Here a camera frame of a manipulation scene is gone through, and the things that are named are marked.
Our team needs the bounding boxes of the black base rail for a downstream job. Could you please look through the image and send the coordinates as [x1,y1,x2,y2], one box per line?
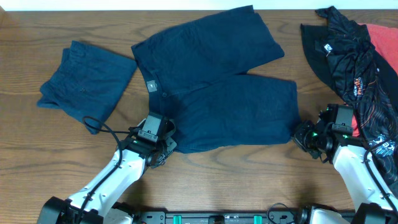
[105,202,355,224]

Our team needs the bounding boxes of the dark navy shorts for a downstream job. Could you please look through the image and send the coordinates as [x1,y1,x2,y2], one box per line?
[132,6,300,153]

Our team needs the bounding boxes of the red garment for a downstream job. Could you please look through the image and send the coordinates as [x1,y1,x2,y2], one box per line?
[343,23,398,138]

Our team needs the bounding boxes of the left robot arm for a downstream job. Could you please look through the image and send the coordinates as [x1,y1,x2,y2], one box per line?
[37,112,177,223]

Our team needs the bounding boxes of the folded blue shorts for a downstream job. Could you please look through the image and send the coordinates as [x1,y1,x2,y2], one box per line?
[37,40,137,134]

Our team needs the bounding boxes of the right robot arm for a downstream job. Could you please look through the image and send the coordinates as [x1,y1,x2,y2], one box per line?
[292,104,397,223]

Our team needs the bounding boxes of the black printed t-shirt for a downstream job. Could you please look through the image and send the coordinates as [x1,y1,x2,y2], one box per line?
[300,6,397,192]

